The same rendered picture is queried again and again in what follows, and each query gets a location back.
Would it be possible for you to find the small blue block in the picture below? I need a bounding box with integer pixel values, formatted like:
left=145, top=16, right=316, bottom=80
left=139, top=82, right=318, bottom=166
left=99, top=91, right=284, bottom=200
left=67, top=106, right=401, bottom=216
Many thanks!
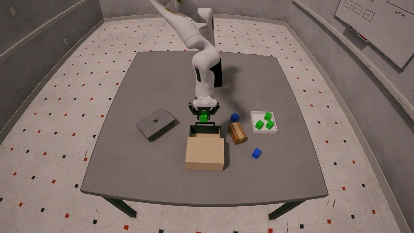
left=231, top=113, right=239, bottom=123
left=252, top=148, right=261, bottom=159

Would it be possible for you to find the brown cardboard box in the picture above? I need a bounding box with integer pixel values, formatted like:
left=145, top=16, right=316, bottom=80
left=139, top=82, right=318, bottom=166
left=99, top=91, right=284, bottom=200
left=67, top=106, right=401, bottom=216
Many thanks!
left=228, top=122, right=247, bottom=145

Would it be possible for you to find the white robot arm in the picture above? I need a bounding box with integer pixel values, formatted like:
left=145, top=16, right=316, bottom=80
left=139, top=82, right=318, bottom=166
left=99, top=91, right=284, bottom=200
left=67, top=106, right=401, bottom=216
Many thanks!
left=149, top=0, right=220, bottom=107

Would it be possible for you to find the green block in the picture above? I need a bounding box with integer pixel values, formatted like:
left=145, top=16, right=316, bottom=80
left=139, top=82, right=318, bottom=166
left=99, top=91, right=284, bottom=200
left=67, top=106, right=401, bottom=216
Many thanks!
left=200, top=111, right=207, bottom=122
left=255, top=120, right=264, bottom=130
left=266, top=120, right=274, bottom=130
left=264, top=112, right=272, bottom=121

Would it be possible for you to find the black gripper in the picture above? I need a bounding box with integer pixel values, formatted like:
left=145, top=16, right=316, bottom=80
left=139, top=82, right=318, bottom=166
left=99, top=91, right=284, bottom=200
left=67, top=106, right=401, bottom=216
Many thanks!
left=189, top=103, right=220, bottom=121

